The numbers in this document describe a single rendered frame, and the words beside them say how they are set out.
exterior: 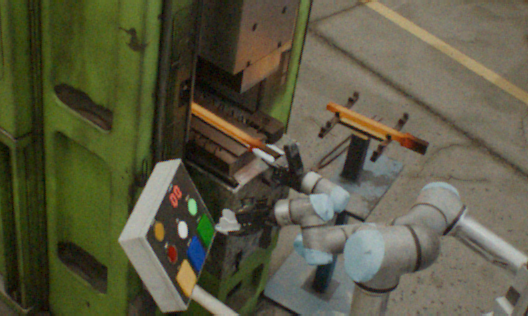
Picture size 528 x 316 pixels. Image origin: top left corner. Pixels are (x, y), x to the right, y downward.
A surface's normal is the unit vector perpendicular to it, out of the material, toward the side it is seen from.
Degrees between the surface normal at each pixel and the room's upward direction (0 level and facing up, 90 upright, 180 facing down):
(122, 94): 89
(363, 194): 0
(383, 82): 0
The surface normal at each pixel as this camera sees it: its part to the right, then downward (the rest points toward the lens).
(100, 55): -0.63, 0.43
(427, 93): 0.11, -0.76
